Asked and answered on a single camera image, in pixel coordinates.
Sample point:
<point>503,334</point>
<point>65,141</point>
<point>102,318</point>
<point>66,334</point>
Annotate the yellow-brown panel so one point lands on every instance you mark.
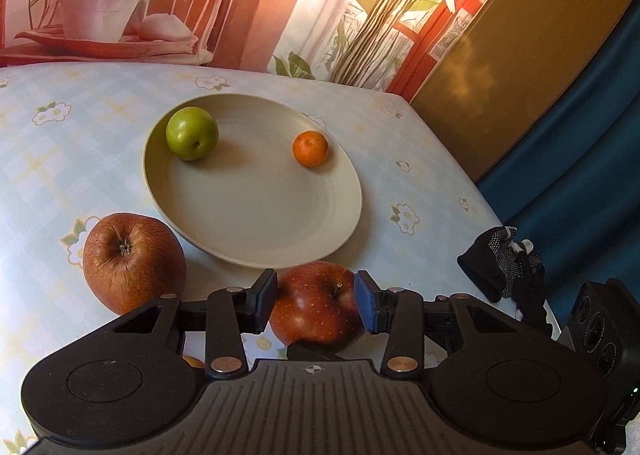
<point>500,85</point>

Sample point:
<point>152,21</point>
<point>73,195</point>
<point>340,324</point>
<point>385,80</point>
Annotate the blue curtain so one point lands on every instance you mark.
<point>575,185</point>

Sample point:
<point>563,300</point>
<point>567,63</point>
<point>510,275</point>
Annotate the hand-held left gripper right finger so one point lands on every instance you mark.
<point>364,305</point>

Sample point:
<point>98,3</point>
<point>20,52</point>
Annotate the beige round plate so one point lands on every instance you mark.
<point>260,205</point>

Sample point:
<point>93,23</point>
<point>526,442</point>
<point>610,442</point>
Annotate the floral tablecloth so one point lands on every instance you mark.
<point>60,160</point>

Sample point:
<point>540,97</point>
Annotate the small orange tangerine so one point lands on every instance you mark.
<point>194,362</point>
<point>310,149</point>

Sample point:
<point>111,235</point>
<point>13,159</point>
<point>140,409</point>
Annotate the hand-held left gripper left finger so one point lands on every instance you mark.
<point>260,307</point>

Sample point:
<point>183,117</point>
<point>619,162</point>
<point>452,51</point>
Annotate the dark red shiny apple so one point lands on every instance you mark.
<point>310,310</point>

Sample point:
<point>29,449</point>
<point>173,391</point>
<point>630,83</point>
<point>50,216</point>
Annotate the dark green apple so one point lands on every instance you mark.
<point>192,132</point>

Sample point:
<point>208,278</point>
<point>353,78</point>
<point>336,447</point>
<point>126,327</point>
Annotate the large brown-red apple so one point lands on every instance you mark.
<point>132,262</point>

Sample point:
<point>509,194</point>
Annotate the black dotted glove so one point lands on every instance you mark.
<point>500,265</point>

